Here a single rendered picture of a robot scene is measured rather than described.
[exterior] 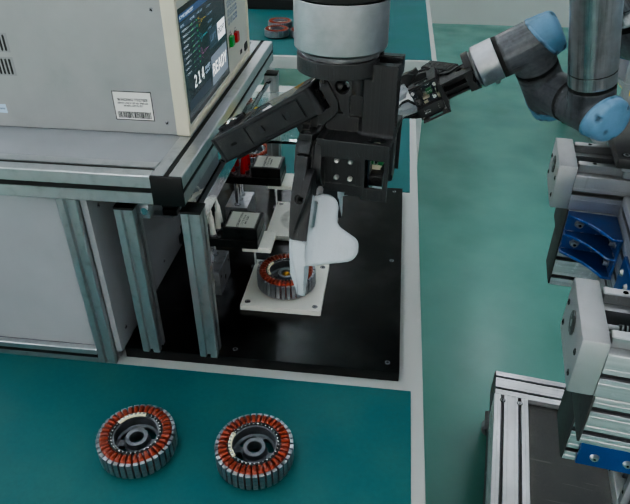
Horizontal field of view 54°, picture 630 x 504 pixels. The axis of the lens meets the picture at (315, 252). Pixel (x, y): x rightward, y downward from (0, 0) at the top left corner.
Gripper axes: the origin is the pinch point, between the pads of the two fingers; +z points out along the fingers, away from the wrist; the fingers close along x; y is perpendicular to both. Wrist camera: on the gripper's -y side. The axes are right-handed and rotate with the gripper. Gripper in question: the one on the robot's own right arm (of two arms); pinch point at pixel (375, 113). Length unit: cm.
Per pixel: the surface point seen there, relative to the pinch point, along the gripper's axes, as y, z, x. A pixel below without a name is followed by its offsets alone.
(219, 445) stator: 61, 28, 14
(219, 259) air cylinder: 21.3, 35.2, 5.7
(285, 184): -0.2, 24.4, 5.6
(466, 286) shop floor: -87, 20, 110
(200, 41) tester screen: 19.5, 14.7, -29.4
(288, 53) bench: -139, 51, 6
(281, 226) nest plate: 1.2, 30.1, 13.6
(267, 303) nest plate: 28.2, 28.2, 14.6
